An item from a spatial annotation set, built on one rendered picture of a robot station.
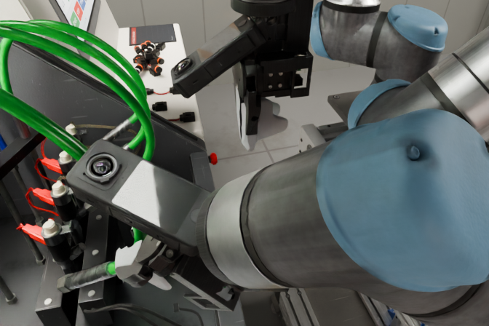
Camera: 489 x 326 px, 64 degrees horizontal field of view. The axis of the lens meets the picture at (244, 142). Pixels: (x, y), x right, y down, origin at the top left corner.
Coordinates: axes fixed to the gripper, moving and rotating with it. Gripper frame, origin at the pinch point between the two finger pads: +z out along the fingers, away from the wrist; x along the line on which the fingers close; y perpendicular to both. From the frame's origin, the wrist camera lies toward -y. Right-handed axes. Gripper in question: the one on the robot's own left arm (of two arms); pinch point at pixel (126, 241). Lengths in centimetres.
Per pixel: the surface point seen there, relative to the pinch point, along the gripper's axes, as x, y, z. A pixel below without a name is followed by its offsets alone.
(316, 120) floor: 170, 98, 131
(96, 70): 17.1, -14.5, 5.0
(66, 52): 16.0, -18.4, 4.4
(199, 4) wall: 194, -10, 151
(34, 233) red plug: -0.2, -6.7, 24.4
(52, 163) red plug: 12.6, -11.6, 32.8
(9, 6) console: 29, -34, 27
